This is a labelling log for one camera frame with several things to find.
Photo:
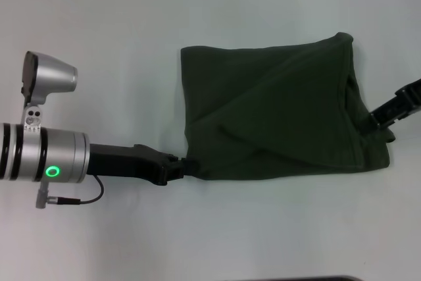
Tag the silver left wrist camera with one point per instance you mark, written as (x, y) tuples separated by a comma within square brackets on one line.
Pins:
[(42, 77)]

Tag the silver plug connector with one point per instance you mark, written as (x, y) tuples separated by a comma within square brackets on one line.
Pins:
[(46, 197)]

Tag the dark green printed t-shirt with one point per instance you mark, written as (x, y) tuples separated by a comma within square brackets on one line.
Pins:
[(279, 113)]

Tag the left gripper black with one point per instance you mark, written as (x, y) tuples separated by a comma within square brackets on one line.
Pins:
[(131, 162)]

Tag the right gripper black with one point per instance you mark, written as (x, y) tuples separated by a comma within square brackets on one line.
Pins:
[(412, 93)]

